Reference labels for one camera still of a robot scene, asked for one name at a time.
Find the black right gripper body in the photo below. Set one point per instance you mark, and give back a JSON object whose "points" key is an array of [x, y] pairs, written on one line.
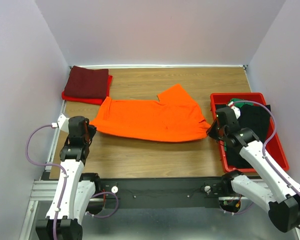
{"points": [[221, 132]]}

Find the red t-shirt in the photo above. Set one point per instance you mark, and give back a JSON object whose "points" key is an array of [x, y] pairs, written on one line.
{"points": [[92, 101]]}

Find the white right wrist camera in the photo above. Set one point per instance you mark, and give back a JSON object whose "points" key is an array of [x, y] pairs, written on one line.
{"points": [[235, 109]]}

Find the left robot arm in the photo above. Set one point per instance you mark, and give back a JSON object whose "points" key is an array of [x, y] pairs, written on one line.
{"points": [[63, 220]]}

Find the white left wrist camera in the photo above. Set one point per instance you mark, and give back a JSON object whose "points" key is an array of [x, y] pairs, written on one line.
{"points": [[62, 123]]}

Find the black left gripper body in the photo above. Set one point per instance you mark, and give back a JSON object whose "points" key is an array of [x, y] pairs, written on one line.
{"points": [[87, 140]]}

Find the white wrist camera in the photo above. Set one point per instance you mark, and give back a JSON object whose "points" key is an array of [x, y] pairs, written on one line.
{"points": [[235, 109], [62, 123]]}

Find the maroon t-shirt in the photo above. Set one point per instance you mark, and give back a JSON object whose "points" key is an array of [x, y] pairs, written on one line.
{"points": [[87, 83]]}

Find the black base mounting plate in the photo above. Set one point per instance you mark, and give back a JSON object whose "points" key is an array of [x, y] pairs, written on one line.
{"points": [[164, 193]]}

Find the black t-shirt in bin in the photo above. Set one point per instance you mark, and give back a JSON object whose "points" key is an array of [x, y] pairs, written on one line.
{"points": [[255, 118]]}

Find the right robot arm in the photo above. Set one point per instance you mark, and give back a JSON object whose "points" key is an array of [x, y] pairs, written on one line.
{"points": [[281, 198]]}

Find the orange t-shirt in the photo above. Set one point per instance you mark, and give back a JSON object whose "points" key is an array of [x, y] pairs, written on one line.
{"points": [[174, 117]]}

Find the green t-shirt in bin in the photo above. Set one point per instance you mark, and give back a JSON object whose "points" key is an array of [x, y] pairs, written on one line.
{"points": [[236, 101]]}

